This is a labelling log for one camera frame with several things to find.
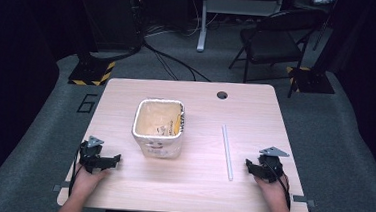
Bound white cables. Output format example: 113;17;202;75
145;0;221;42

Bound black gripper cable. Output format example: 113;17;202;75
262;158;335;212
67;144;86;198

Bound black stand base striped tape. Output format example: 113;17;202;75
67;57;117;89
284;65;338;96

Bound grey table edge bracket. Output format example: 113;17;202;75
52;180;71;194
291;195;317;208

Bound white plastic cup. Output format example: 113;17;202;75
129;96;187;161

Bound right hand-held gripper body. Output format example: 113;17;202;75
255;145;291;185

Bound white desk frame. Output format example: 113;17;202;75
195;0;286;58

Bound white straw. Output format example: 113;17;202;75
217;123;238;182

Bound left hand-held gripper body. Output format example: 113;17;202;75
77;135;112;176

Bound black floor cables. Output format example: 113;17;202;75
140;37;215;84

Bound person's right hand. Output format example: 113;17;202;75
251;172;293;211

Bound yellow wrapper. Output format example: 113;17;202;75
170;113;183;137

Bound person's left hand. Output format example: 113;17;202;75
69;164;112;200

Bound black folding chair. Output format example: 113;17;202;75
226;3;328;101

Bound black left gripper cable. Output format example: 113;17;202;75
67;144;86;198

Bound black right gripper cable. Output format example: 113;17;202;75
262;158;335;212

